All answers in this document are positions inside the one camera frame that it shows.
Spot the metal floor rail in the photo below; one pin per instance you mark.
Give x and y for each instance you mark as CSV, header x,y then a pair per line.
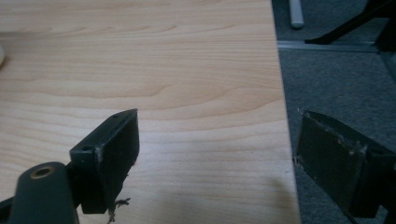
x,y
327,46

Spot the white round object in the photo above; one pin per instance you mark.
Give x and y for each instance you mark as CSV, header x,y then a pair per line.
x,y
1,56

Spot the white table leg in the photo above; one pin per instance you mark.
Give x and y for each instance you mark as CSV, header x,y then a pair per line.
x,y
296,14

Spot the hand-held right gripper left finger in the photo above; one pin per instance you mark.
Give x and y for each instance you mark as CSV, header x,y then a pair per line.
x,y
109,155

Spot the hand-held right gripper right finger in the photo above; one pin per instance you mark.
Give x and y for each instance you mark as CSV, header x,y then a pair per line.
x,y
336,161

